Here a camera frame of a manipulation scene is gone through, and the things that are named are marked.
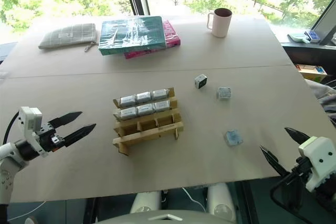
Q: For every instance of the blue and white small pack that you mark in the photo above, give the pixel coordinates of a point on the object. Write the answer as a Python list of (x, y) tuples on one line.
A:
[(312, 36)]

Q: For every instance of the wooden grid rack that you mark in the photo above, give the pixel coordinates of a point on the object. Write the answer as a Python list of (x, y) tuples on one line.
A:
[(151, 129)]

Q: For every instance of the green plastic-wrapped book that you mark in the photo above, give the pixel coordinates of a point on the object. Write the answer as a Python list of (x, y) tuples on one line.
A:
[(131, 33)]

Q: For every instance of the grey crumpled cloth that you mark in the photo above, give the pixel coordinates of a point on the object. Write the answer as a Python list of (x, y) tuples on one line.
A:
[(325, 95)]

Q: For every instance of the grey plaid zip pouch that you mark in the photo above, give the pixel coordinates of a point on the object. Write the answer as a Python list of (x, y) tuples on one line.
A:
[(68, 35)]

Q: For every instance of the white rounded shell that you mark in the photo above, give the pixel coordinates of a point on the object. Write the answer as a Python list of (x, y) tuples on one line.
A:
[(145, 203), (220, 197)]

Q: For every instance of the black slanted window frame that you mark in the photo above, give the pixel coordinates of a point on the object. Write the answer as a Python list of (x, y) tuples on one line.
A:
[(324, 23)]

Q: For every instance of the pale pink mug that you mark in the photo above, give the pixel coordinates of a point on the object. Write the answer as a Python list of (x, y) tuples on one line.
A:
[(220, 23)]

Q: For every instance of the pink book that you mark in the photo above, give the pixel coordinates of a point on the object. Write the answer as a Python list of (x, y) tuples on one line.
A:
[(172, 35)]

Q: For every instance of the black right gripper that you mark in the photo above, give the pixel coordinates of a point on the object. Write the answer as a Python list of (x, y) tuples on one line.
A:
[(300, 172)]

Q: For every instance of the grey robot torso cover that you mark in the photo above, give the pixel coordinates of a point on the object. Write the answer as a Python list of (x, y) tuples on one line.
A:
[(165, 217)]

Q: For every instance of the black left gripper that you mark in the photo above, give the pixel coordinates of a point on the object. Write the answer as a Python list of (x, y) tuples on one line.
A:
[(47, 137)]

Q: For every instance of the colourful cardboard box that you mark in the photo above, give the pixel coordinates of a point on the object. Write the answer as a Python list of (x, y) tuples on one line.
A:
[(313, 73)]

